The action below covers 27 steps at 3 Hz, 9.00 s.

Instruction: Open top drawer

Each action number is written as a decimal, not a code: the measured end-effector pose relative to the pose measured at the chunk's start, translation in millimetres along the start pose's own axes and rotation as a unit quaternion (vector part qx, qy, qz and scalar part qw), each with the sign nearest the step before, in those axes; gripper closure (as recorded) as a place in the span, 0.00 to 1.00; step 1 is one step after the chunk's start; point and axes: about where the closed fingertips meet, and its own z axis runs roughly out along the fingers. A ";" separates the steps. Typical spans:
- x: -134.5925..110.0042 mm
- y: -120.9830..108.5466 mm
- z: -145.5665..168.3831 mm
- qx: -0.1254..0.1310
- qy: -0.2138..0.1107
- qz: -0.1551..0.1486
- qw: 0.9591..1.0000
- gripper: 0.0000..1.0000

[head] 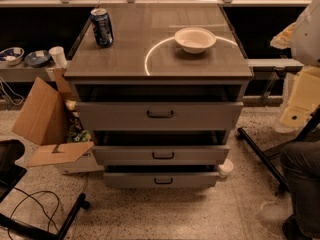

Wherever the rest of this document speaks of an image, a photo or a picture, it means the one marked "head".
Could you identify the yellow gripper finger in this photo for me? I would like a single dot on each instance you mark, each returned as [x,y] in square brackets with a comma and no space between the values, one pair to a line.
[304,98]

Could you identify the grey top drawer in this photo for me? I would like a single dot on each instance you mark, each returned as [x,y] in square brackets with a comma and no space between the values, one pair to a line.
[159,116]

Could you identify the grey drawer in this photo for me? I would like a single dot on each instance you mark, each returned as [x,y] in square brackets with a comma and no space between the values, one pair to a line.
[159,116]
[161,180]
[160,155]

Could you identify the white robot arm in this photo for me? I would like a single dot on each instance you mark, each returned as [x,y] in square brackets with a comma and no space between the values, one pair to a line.
[303,38]

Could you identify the grey drawer cabinet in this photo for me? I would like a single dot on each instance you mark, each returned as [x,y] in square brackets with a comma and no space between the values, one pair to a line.
[145,64]

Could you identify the grey middle drawer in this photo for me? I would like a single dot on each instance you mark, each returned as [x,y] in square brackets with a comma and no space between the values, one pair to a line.
[160,155]

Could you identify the grey bottom drawer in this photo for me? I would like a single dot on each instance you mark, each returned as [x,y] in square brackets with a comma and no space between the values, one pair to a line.
[161,180]

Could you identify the open cardboard box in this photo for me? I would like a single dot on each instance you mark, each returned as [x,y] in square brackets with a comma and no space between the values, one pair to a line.
[46,119]

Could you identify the person's dark trouser leg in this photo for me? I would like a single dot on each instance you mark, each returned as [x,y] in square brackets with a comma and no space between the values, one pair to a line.
[301,165]

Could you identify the black stand leg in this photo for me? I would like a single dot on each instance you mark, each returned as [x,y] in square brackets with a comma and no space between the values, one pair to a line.
[310,133]

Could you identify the white cup on floor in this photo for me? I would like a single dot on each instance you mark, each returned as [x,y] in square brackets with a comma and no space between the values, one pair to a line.
[226,168]

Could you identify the white paper bowl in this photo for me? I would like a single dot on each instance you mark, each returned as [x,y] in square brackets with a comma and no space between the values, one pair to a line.
[195,40]

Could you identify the blue soda can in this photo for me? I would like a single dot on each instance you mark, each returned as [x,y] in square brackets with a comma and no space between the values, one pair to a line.
[102,27]

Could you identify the white paper cup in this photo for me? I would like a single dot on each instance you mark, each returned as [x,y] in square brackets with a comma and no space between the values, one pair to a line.
[57,53]

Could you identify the grey low shelf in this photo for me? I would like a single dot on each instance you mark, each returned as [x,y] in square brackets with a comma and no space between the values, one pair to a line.
[24,73]

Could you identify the white blue bowl on shelf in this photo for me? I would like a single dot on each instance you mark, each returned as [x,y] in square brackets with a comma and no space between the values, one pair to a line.
[12,56]

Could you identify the black rolling stand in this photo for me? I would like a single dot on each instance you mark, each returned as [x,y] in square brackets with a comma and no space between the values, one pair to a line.
[10,175]

